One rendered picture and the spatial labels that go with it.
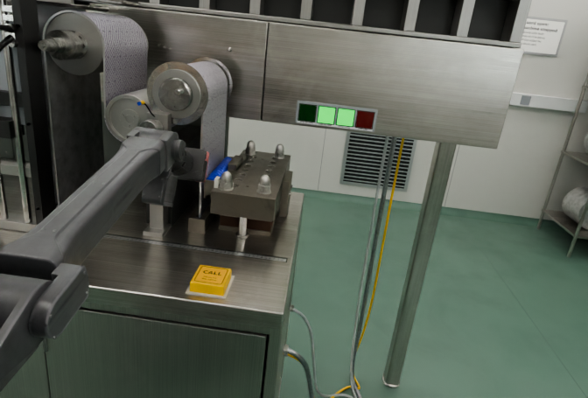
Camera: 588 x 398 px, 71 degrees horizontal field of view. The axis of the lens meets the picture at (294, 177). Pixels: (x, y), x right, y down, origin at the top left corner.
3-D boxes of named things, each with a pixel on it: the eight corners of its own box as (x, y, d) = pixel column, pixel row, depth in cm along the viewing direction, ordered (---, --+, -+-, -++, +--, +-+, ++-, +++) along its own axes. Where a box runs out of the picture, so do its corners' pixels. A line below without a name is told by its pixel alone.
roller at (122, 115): (106, 140, 102) (103, 91, 98) (149, 121, 126) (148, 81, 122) (153, 146, 101) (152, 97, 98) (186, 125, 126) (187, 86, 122)
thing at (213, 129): (199, 186, 105) (200, 115, 99) (221, 161, 127) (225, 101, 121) (200, 187, 105) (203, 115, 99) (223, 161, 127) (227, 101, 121)
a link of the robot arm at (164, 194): (180, 136, 69) (130, 129, 69) (168, 204, 68) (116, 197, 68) (195, 151, 81) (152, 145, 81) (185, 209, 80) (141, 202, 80)
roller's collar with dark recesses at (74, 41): (45, 58, 92) (43, 28, 90) (62, 57, 97) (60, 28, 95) (73, 61, 91) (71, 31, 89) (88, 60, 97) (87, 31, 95)
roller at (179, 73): (152, 115, 98) (151, 66, 95) (187, 100, 123) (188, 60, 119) (199, 121, 98) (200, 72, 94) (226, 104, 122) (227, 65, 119)
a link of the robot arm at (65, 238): (42, 308, 34) (-88, 289, 34) (52, 355, 36) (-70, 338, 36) (190, 129, 72) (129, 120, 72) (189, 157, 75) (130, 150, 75)
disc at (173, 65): (147, 121, 100) (146, 58, 95) (148, 121, 100) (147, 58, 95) (206, 128, 99) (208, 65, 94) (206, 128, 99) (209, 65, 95)
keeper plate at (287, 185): (279, 216, 119) (283, 180, 115) (283, 203, 128) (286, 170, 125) (287, 217, 119) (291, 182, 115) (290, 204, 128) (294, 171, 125)
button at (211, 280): (189, 292, 83) (189, 282, 82) (199, 273, 89) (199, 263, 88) (223, 296, 82) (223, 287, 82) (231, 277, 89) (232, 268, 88)
